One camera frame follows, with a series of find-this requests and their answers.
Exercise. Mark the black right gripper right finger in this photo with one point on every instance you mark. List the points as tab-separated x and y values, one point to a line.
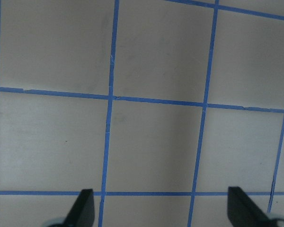
243	212

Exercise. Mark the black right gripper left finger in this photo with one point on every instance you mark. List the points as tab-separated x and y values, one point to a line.
82	213

